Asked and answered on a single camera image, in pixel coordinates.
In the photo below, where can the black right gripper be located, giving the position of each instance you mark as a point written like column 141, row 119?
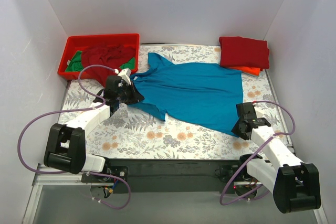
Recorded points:
column 241, row 127

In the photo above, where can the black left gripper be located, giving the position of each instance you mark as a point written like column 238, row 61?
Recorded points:
column 130, row 94

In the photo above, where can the teal blue t-shirt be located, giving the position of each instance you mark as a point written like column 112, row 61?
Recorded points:
column 205, row 94

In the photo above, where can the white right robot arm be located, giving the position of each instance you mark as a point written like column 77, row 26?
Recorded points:
column 294, row 184

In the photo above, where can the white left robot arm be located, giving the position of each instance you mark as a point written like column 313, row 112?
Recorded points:
column 66, row 145

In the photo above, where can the crumpled dark red t-shirt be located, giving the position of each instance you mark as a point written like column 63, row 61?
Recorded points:
column 116, row 57

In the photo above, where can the folded orange t-shirt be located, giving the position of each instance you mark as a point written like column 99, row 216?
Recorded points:
column 249, row 70

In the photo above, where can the green t-shirt in bin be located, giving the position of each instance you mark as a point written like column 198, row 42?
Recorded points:
column 75, row 64

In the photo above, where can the folded dark red t-shirt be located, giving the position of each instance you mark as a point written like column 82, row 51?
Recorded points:
column 244, row 52

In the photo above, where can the red plastic bin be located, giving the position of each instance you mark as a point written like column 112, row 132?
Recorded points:
column 79, row 43

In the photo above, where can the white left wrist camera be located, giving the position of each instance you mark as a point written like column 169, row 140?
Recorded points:
column 124, row 74

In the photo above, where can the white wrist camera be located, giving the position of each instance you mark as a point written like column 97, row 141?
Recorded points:
column 124, row 74
column 259, row 111

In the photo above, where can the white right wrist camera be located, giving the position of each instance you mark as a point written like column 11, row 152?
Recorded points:
column 259, row 111

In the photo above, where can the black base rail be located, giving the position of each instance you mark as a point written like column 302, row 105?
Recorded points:
column 172, row 175

